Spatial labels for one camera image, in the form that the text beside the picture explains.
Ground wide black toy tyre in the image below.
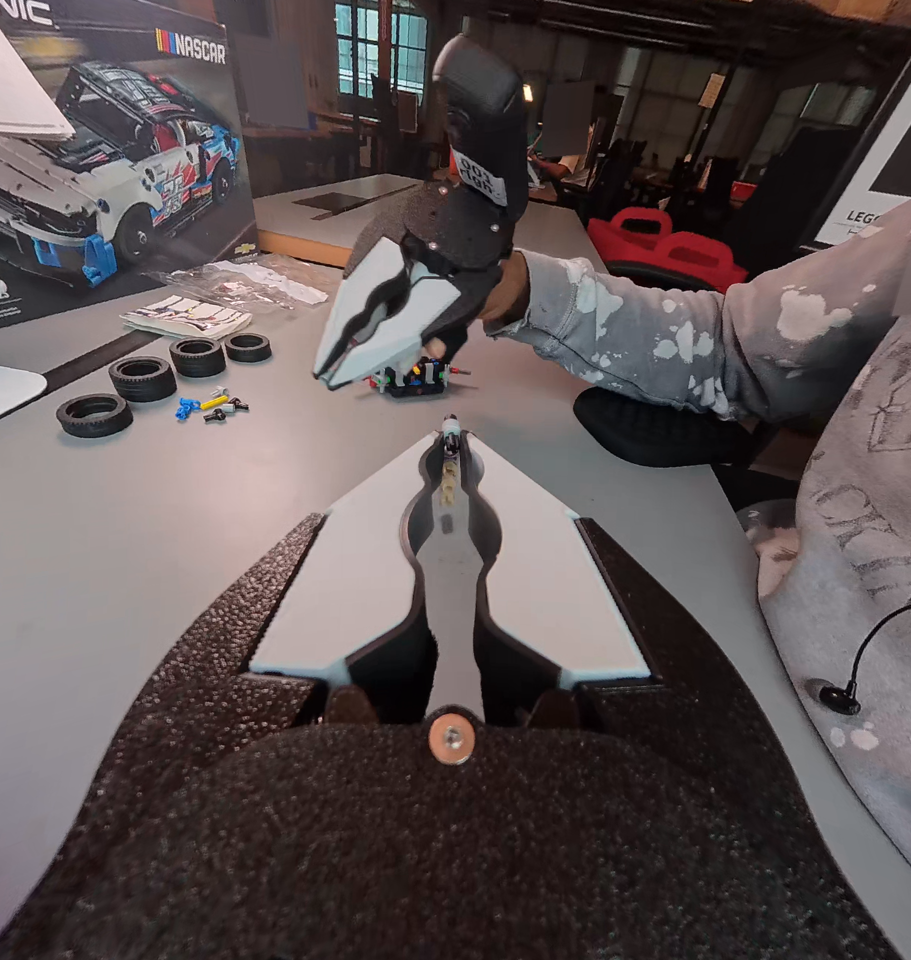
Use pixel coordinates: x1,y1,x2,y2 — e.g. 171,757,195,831
169,336,227,378
109,356,178,404

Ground person's grey patterned sweatshirt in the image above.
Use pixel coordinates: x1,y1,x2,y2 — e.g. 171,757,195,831
755,315,911,894

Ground black white poster sign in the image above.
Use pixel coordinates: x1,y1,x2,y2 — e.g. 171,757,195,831
811,30,911,249

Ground grey toy beam with pins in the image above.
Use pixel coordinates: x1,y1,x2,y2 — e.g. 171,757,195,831
439,414,463,535

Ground shiny sticker sheet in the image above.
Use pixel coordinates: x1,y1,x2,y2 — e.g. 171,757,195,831
120,294,253,339

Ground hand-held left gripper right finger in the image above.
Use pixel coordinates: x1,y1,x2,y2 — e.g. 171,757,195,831
461,431,653,723

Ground clear plastic bag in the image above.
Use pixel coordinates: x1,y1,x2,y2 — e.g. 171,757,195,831
148,253,329,310

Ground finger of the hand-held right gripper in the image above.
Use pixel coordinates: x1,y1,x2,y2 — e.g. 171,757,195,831
311,238,410,378
322,261,466,393

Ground toy car set box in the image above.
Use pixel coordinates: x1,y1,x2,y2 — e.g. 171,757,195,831
0,0,258,335

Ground grey desk with wooden edge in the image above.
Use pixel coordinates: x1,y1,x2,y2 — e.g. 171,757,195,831
253,174,610,270

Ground red plastic seats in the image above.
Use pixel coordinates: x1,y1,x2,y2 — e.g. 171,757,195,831
586,207,749,292

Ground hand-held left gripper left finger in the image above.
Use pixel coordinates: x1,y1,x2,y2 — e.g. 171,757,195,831
249,431,447,723

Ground person's right hand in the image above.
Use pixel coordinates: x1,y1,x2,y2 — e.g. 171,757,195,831
424,251,533,361

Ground black toy chassis assembly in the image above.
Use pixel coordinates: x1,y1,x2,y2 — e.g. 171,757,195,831
370,356,472,399

